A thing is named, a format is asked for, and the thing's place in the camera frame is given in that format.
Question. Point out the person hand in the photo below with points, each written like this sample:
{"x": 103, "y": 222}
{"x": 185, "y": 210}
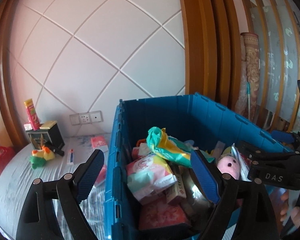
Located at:
{"x": 295, "y": 213}

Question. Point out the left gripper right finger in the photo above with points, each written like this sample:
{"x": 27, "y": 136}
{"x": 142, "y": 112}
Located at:
{"x": 256, "y": 219}

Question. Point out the pink plush toy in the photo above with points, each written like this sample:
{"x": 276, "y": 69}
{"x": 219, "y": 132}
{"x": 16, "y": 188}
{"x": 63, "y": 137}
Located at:
{"x": 229, "y": 164}

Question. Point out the red plastic toy bag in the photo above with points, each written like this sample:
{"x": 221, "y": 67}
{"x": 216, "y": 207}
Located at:
{"x": 6, "y": 155}

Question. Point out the blue patterned tablecloth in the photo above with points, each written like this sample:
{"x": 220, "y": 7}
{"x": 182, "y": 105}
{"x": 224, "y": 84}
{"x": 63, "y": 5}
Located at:
{"x": 18, "y": 176}

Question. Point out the black gift box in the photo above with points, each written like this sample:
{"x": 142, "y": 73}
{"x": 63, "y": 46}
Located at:
{"x": 39, "y": 137}

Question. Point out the small white pink box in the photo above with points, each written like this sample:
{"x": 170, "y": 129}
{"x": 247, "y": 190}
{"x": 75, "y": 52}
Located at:
{"x": 27, "y": 127}

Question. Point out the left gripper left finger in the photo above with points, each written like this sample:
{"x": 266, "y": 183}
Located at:
{"x": 38, "y": 219}

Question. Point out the teal broom handle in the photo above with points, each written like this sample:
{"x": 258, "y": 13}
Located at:
{"x": 249, "y": 100}

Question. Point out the black folding umbrella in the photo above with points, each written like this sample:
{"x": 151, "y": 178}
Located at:
{"x": 56, "y": 149}

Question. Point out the pink chips can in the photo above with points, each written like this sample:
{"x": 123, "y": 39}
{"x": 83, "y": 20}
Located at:
{"x": 32, "y": 114}

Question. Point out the large pink tissue pack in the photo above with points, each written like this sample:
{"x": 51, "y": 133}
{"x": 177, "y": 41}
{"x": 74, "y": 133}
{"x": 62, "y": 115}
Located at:
{"x": 101, "y": 178}

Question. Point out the small pink tissue pack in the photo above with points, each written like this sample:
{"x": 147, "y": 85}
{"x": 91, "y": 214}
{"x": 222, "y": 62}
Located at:
{"x": 99, "y": 143}

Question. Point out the wall switch panel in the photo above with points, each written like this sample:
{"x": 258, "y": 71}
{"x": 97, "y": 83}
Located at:
{"x": 75, "y": 119}

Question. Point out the wooden glass partition screen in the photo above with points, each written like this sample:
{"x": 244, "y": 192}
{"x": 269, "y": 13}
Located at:
{"x": 277, "y": 26}

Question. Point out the yellow green plush duck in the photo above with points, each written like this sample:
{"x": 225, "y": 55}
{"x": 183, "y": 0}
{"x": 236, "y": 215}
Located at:
{"x": 39, "y": 158}

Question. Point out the wall socket panel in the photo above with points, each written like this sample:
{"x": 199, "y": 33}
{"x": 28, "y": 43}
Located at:
{"x": 84, "y": 118}

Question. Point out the pastel tissue pack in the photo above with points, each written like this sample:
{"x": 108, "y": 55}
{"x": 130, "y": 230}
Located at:
{"x": 149, "y": 176}

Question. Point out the blue plastic storage crate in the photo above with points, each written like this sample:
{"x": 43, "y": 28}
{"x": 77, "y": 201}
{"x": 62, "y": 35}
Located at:
{"x": 185, "y": 117}

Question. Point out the green yellow snack bag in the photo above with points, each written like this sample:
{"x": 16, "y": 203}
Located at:
{"x": 169, "y": 148}

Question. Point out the yellow sticky note pad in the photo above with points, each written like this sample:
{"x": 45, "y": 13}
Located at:
{"x": 48, "y": 124}

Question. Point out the rolled patterned carpet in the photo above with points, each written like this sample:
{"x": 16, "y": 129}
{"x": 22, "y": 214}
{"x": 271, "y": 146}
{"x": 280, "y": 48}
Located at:
{"x": 250, "y": 71}

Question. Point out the white blue red toothpaste box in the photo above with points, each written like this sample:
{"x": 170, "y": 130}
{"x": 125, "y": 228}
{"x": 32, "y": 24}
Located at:
{"x": 70, "y": 157}

